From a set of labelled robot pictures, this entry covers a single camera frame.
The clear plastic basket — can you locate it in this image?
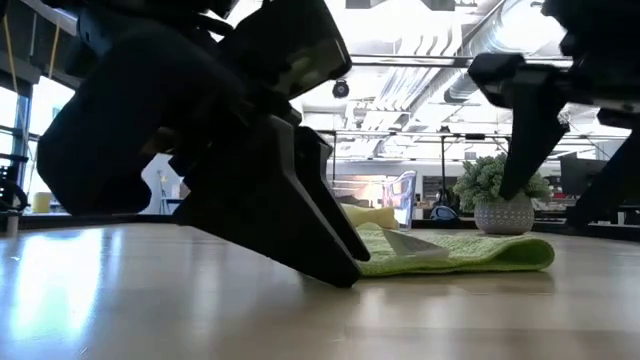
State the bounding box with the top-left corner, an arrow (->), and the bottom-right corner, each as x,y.
344,169 -> 419,233

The black machine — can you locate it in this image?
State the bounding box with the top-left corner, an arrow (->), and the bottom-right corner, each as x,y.
0,153 -> 30,236

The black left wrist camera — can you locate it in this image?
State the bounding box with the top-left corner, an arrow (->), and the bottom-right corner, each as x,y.
219,0 -> 354,101

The yellow microfiber towel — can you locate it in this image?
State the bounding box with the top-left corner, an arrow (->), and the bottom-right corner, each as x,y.
341,203 -> 401,231

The lime yellow-green microfiber towel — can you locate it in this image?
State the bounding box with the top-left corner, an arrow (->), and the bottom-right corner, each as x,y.
355,221 -> 556,278

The artificial plant in grey pot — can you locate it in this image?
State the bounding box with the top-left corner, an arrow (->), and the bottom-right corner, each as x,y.
452,152 -> 554,236

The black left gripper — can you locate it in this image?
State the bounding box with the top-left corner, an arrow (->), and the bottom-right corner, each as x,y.
37,29 -> 365,290

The black computer monitor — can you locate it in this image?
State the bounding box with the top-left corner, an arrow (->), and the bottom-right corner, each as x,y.
559,154 -> 609,199

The blue round object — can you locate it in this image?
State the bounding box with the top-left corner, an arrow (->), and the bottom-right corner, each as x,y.
429,204 -> 459,222

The yellow bin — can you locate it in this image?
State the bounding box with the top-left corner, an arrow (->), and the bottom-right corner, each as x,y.
31,191 -> 53,215

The black aluminium table frame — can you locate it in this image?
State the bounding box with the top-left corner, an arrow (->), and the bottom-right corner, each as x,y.
0,212 -> 640,241

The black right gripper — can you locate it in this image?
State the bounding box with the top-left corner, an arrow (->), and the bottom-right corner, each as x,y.
467,0 -> 640,230

